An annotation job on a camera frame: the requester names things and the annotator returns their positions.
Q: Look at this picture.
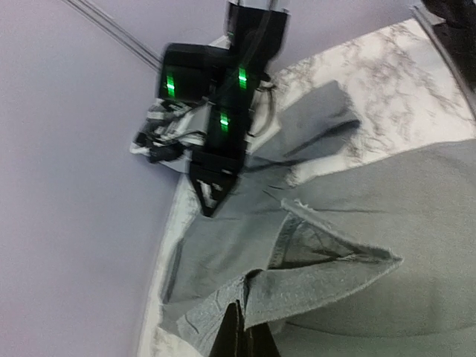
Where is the aluminium front frame rail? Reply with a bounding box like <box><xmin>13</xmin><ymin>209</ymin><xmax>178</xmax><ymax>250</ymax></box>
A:
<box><xmin>411</xmin><ymin>3</ymin><xmax>475</xmax><ymax>118</ymax></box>

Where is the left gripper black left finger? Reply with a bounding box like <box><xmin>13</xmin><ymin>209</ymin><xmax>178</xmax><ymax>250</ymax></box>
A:
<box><xmin>209</xmin><ymin>301</ymin><xmax>246</xmax><ymax>357</ymax></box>

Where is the grey long sleeve shirt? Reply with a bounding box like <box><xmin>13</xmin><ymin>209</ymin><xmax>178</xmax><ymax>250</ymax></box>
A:
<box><xmin>160</xmin><ymin>82</ymin><xmax>475</xmax><ymax>356</ymax></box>

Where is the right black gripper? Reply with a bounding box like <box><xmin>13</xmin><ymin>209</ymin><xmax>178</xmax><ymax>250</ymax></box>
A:
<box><xmin>158</xmin><ymin>1</ymin><xmax>289</xmax><ymax>217</ymax></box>

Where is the right aluminium wall post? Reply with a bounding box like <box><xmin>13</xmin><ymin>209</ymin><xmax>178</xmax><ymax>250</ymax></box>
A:
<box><xmin>62</xmin><ymin>0</ymin><xmax>161</xmax><ymax>71</ymax></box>

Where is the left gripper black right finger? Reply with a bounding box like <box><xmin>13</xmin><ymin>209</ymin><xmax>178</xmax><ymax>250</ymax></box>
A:
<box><xmin>245</xmin><ymin>324</ymin><xmax>280</xmax><ymax>357</ymax></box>

